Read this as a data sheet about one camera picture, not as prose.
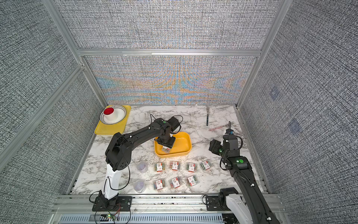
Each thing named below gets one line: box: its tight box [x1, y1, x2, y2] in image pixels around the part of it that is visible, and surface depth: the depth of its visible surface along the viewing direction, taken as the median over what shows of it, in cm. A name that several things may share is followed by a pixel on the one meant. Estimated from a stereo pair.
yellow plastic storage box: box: [153, 131, 193, 158], surface depth 94 cm
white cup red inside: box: [103, 107, 115, 118], surface depth 106 cm
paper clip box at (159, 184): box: [153, 179, 166, 190], surface depth 80 cm
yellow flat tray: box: [94, 105, 131, 135], surface depth 108 cm
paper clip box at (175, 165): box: [169, 160, 181, 171], surface depth 87 cm
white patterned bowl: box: [100, 105, 127, 125], surface depth 110 cm
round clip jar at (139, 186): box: [133, 180, 146, 194], surface depth 79 cm
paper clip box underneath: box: [161, 145, 171, 154], surface depth 90 cm
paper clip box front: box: [169, 176, 182, 189], surface depth 80 cm
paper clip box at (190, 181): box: [185, 175, 197, 187], surface depth 81 cm
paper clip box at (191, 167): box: [185, 162, 198, 173], surface depth 85 cm
